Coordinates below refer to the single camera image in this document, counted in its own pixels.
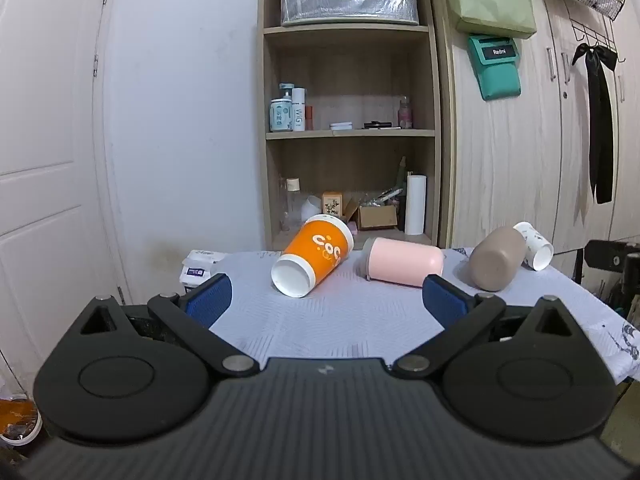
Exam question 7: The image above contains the light wooden wardrobe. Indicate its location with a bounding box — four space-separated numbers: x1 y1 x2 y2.
429 0 640 267

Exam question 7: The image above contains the white door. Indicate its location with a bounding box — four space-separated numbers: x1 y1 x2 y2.
0 0 132 401

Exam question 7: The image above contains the taupe cup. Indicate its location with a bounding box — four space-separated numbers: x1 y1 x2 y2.
468 226 527 292

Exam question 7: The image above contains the orange bowl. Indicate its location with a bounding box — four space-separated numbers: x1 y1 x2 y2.
0 394 44 446

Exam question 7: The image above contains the black stand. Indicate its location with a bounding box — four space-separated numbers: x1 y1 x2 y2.
584 239 640 322

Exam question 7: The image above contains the teal pump bottle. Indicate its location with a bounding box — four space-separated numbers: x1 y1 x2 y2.
270 83 293 133

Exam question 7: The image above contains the teal pouch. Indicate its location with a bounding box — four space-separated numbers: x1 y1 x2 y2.
468 34 523 102

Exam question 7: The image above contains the white tissue pack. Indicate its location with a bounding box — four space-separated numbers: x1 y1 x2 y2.
179 249 227 292

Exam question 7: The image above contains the wooden shelf unit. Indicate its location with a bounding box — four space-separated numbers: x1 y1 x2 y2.
257 0 444 252

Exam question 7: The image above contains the pink cup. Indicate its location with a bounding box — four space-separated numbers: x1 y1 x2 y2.
362 237 445 288

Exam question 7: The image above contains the brown cardboard box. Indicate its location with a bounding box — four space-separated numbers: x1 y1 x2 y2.
357 203 399 231

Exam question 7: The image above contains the white paper roll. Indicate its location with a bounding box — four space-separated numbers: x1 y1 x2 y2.
404 174 428 236

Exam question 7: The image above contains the green fabric bag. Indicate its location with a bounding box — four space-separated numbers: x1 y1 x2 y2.
442 0 538 40

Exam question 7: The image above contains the white printed paper cup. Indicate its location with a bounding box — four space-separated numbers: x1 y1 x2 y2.
513 221 554 272

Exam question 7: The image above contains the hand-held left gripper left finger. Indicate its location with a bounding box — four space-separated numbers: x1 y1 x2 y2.
70 273 261 379

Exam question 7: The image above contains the black ribbon bow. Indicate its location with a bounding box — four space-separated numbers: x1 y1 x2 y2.
571 43 619 205

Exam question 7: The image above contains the white slim bottle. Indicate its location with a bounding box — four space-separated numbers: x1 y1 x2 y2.
291 88 306 132

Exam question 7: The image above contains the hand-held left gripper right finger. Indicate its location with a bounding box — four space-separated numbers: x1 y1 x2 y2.
391 274 583 380

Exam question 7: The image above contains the white patterned tablecloth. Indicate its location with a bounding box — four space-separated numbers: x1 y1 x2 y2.
187 247 640 386

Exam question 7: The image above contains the clear bottle beige cap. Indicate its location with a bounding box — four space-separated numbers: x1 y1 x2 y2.
284 177 301 232

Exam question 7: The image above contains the orange paper cup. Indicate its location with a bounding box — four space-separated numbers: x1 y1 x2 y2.
270 213 355 299

